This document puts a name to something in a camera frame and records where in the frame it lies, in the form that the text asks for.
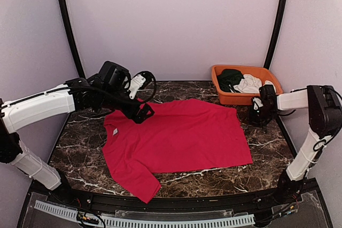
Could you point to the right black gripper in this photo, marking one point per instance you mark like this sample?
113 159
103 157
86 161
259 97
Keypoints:
253 120

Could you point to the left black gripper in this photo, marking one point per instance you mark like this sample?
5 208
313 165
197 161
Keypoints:
131 114

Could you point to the red t-shirt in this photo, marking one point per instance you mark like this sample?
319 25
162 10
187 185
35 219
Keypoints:
181 136

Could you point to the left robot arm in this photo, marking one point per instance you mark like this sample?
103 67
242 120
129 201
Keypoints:
72 96

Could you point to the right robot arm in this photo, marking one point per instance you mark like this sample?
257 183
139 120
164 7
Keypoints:
316 108

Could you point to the white garment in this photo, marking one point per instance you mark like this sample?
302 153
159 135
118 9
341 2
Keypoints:
251 84

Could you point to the orange plastic basin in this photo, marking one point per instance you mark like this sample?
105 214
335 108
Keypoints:
236 98

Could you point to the dark green garment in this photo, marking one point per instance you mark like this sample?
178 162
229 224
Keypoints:
228 79

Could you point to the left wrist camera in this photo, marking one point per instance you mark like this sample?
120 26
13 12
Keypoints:
115 78

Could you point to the left black frame post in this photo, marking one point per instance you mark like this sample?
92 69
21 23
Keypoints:
70 38

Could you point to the black frame post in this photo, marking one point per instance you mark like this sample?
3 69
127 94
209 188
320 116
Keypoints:
70 38
275 33

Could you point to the black front rail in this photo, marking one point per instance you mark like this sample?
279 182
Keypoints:
261 203

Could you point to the white slotted cable duct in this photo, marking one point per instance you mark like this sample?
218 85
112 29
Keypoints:
121 218

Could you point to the right black frame post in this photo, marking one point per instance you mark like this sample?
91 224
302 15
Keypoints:
275 33

